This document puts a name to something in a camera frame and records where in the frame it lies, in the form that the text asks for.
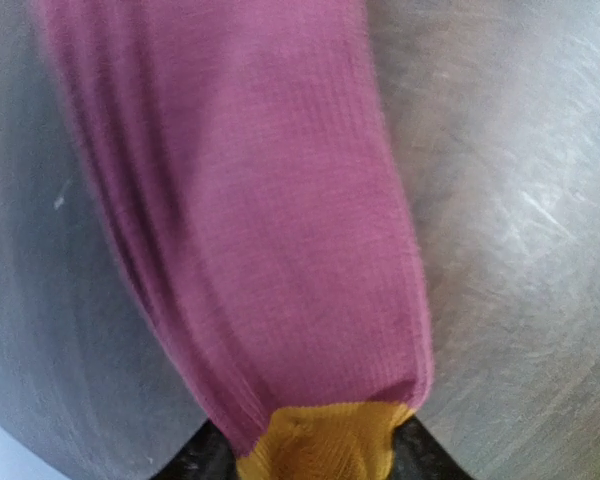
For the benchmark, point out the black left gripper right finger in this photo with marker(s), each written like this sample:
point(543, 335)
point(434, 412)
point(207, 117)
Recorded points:
point(419, 456)

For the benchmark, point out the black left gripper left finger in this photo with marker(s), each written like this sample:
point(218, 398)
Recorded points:
point(206, 456)

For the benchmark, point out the purple orange striped sock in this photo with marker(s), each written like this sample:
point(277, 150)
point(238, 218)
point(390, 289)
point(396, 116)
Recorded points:
point(241, 163)

